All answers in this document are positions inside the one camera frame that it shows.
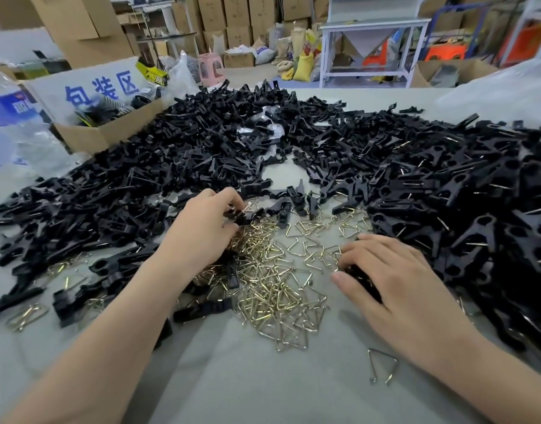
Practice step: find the person's right hand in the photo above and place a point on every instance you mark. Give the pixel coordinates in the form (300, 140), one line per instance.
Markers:
(403, 295)

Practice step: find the person's left hand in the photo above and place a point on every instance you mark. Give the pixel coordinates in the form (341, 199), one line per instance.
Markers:
(195, 236)

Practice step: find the person's left fingers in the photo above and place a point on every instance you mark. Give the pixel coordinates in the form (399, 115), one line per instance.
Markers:
(230, 200)

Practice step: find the person's right thumb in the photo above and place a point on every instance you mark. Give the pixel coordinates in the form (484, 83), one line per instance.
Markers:
(350, 287)

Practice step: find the black plastic clip half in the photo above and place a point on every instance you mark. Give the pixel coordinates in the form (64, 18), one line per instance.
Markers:
(363, 278)
(237, 216)

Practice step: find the person's left forearm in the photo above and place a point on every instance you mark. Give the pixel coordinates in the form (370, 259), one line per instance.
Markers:
(102, 344)

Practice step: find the person's right forearm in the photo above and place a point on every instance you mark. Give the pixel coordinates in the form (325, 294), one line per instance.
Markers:
(487, 375)

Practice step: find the pile of black plastic clips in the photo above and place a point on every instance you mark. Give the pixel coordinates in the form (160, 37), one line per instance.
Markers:
(297, 172)

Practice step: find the pile of triangular metal springs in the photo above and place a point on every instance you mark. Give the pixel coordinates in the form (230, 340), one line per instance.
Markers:
(275, 269)

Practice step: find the pink plastic stool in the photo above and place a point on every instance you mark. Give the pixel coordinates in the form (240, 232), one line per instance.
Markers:
(209, 69)

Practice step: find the white woven sack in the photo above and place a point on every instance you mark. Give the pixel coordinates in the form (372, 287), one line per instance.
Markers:
(264, 55)

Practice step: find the yellow and black packet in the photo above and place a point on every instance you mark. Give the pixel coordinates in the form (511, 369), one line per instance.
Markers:
(151, 72)

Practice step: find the yellow sack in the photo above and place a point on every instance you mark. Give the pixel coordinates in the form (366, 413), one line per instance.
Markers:
(303, 68)

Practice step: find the cardboard box with blue print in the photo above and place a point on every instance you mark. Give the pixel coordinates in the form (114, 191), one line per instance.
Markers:
(98, 110)

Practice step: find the stack of brown cardboard boxes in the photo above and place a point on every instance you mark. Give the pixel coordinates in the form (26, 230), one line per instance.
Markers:
(248, 21)

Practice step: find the metal shelf rack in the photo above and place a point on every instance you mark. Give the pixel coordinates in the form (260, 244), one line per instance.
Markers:
(162, 30)

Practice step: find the grey metal hopper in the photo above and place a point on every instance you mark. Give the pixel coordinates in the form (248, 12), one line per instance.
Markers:
(367, 41)

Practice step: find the clear plastic water bottle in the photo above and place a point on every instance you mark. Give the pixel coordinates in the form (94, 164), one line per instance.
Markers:
(19, 119)

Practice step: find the large brown cardboard carton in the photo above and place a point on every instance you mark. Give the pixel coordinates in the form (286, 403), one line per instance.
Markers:
(83, 26)

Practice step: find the open brown cardboard box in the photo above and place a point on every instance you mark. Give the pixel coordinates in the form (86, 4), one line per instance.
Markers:
(456, 72)

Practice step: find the large clear plastic sheet bag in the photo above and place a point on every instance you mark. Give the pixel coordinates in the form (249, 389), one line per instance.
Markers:
(500, 94)

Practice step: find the orange plastic stool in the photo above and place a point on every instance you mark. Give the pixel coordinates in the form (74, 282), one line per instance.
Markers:
(445, 52)

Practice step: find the white metal frame table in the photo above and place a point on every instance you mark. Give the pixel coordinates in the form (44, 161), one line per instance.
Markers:
(372, 26)

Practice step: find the blue metal frame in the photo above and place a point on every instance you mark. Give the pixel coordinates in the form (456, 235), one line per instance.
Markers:
(456, 21)

